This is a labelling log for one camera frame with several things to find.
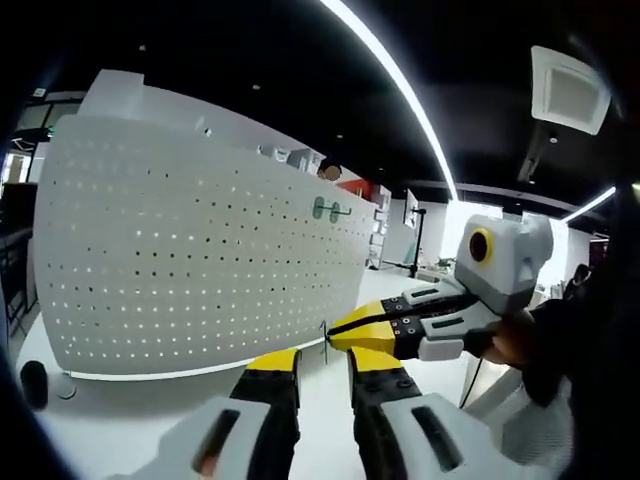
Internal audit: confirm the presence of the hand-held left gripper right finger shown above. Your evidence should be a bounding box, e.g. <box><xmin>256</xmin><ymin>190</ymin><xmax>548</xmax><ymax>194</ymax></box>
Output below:
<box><xmin>347</xmin><ymin>345</ymin><xmax>546</xmax><ymax>480</ymax></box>

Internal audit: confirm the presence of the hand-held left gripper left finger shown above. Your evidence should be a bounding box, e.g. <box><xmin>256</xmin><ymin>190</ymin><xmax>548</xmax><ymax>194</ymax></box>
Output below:
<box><xmin>149</xmin><ymin>348</ymin><xmax>304</xmax><ymax>480</ymax></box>

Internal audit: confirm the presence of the white perforated mounting plate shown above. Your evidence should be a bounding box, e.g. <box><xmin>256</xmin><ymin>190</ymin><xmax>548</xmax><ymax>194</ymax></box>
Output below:
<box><xmin>32</xmin><ymin>113</ymin><xmax>377</xmax><ymax>382</ymax></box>

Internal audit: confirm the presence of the person's right hand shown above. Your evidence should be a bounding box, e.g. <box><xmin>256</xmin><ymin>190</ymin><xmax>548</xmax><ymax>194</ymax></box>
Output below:
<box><xmin>478</xmin><ymin>311</ymin><xmax>535</xmax><ymax>370</ymax></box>

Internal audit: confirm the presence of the black tripod stand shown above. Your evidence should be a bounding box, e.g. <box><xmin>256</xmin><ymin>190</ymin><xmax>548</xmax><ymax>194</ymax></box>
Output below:
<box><xmin>394</xmin><ymin>208</ymin><xmax>427</xmax><ymax>279</ymax></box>

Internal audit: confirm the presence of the white storage shelving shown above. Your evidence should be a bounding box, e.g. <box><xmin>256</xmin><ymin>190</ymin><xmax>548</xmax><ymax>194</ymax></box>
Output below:
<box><xmin>368</xmin><ymin>183</ymin><xmax>395</xmax><ymax>267</ymax></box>

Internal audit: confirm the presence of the monitor on stand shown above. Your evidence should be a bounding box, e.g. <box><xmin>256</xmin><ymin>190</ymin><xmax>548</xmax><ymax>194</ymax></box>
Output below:
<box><xmin>405</xmin><ymin>188</ymin><xmax>421</xmax><ymax>229</ymax></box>

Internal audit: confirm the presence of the short ceiling light strip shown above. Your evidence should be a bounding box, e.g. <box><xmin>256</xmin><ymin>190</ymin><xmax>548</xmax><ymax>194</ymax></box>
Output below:
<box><xmin>566</xmin><ymin>185</ymin><xmax>618</xmax><ymax>224</ymax></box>

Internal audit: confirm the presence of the red partition panel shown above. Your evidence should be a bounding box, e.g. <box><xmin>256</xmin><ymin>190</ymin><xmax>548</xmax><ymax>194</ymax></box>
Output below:
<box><xmin>336</xmin><ymin>179</ymin><xmax>374</xmax><ymax>202</ymax></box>

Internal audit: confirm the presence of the white mesh office chair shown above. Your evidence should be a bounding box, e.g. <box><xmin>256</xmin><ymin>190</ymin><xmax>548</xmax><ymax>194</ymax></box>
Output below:
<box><xmin>464</xmin><ymin>359</ymin><xmax>577</xmax><ymax>480</ymax></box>

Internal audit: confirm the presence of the square ceiling air vent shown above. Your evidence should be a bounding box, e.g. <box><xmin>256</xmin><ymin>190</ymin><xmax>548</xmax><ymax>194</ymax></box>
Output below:
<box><xmin>529</xmin><ymin>44</ymin><xmax>613</xmax><ymax>136</ymax></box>

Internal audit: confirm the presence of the long ceiling light strip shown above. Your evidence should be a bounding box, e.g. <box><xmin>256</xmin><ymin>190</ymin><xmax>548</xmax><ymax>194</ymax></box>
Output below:
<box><xmin>318</xmin><ymin>0</ymin><xmax>459</xmax><ymax>202</ymax></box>

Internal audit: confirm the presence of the small black rounded device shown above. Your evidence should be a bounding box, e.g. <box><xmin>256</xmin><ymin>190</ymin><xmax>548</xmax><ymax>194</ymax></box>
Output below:
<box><xmin>19</xmin><ymin>359</ymin><xmax>50</xmax><ymax>412</ymax></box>

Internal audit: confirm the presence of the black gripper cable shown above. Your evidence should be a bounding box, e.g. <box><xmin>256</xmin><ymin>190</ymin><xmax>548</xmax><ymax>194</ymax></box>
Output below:
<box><xmin>458</xmin><ymin>353</ymin><xmax>485</xmax><ymax>407</ymax></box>

